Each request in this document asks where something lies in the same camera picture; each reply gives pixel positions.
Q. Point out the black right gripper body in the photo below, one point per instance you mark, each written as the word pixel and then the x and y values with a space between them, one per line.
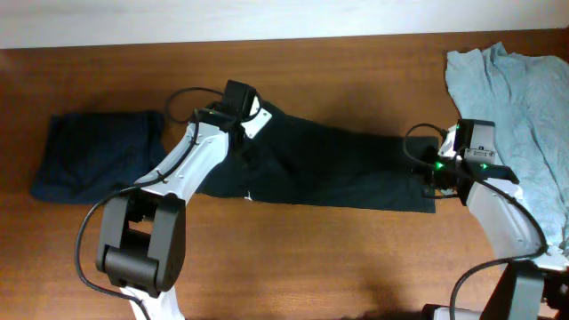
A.
pixel 431 176

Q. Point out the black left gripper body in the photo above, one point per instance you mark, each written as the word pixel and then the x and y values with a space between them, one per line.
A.
pixel 244 155

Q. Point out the dark green t-shirt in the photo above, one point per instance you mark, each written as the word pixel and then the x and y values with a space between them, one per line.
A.
pixel 303 162

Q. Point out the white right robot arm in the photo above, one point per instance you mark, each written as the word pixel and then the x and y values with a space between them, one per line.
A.
pixel 535 272

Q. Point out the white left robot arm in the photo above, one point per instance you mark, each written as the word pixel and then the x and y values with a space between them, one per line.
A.
pixel 142 240

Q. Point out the light blue t-shirt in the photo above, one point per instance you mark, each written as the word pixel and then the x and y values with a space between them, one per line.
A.
pixel 527 99

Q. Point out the folded navy blue garment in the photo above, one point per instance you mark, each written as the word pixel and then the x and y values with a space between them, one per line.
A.
pixel 89 155

